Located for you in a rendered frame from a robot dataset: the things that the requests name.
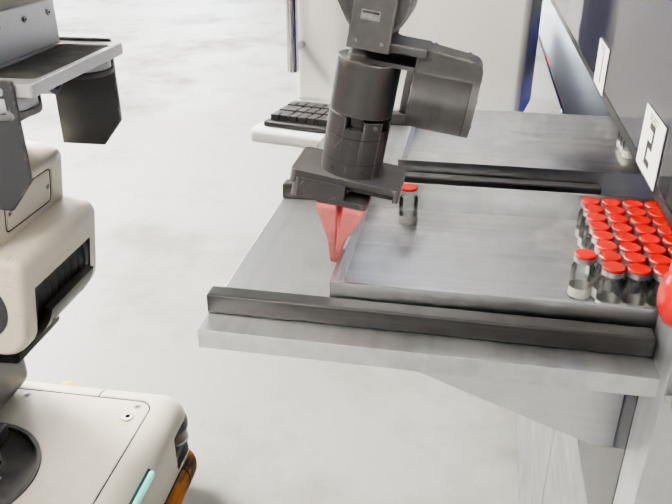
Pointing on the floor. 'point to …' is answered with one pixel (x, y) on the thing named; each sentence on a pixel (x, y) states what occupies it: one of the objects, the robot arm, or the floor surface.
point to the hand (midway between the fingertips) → (336, 252)
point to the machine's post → (650, 437)
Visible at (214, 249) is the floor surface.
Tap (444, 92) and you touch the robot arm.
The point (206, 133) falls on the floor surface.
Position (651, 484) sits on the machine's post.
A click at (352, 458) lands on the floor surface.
